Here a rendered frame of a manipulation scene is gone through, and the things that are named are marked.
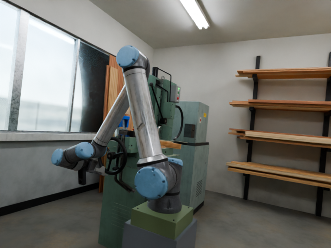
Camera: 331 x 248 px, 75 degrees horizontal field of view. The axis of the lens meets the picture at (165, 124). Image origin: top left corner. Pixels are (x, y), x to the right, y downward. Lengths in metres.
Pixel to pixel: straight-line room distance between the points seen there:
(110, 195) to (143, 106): 1.14
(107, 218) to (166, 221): 1.02
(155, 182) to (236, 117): 3.11
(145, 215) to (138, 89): 0.62
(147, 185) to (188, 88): 3.40
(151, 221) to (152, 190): 0.22
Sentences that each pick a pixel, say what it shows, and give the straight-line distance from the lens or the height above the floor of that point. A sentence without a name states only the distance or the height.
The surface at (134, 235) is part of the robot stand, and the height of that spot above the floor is 0.51.
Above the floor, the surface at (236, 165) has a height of 0.59.
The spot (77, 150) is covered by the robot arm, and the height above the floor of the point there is 0.90.
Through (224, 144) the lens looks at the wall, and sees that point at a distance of 3.95.
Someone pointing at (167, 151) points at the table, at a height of 0.87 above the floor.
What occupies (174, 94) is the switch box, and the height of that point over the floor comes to 1.39.
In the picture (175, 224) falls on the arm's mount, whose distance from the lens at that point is 1.09.
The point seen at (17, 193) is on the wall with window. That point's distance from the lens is 2.91.
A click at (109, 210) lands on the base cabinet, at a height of 0.31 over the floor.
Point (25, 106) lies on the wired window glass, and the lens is 2.86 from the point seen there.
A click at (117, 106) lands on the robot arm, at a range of 1.25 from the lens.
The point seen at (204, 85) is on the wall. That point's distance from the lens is 4.15.
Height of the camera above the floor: 1.06
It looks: 1 degrees up
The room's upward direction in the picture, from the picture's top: 6 degrees clockwise
